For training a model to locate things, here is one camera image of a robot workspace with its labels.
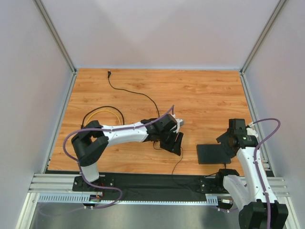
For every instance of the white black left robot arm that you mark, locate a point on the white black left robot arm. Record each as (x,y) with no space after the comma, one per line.
(94,138)

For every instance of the aluminium frame post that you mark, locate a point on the aluminium frame post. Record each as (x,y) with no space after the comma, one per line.
(53,31)
(261,38)

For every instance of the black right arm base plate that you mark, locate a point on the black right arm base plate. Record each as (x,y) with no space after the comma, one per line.
(212,185)

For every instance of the black network switch box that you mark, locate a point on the black network switch box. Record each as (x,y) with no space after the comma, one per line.
(211,154)

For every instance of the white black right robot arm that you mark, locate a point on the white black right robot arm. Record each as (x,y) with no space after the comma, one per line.
(257,204)

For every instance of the black base mat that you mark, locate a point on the black base mat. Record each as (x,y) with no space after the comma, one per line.
(179,193)

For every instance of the aluminium frame rail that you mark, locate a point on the aluminium frame rail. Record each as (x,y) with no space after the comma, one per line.
(60,183)

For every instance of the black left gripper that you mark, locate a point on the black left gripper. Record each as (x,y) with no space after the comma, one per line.
(170,142)

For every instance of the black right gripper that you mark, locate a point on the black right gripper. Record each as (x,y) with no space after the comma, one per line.
(225,145)

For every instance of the right aluminium frame post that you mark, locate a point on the right aluminium frame post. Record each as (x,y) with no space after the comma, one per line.
(261,38)

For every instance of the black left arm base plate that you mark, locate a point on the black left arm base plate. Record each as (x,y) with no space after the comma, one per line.
(79,185)

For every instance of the grey slotted cable duct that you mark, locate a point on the grey slotted cable duct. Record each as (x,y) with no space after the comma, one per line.
(209,200)

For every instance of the left aluminium frame post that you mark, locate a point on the left aluminium frame post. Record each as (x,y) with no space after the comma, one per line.
(53,31)

